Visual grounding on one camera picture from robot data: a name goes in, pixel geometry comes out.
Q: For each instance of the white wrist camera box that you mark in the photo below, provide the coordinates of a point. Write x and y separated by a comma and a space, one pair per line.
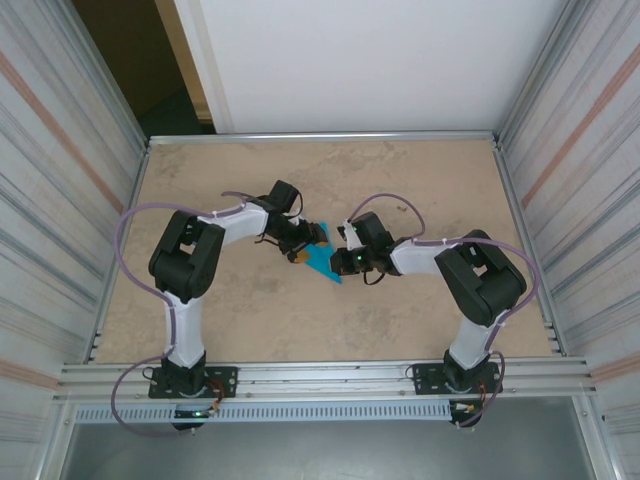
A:
351, 240
296, 220

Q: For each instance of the wide aluminium mounting rail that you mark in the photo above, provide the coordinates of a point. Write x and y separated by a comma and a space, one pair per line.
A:
325, 380

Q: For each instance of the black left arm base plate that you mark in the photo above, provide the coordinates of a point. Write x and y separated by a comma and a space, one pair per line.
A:
225, 380

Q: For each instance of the white door frame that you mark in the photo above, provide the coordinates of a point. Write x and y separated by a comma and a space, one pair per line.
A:
200, 60

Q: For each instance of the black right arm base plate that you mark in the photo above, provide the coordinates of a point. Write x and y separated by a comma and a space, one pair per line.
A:
425, 377

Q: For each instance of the small circuit board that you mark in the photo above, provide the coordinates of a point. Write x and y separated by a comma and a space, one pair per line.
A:
192, 413
467, 408

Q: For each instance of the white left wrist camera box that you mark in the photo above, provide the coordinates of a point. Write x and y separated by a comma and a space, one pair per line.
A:
296, 220

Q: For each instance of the blue square paper sheet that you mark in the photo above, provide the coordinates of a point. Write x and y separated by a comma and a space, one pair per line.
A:
320, 260

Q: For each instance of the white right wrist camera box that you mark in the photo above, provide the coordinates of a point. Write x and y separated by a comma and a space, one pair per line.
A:
351, 240

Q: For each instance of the aluminium frame post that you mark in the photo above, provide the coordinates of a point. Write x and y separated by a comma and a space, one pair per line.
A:
537, 70
107, 75

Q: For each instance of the grey metal sheet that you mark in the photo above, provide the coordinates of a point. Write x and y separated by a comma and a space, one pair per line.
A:
325, 450

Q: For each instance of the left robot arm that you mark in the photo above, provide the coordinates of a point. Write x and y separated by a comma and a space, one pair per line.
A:
182, 260

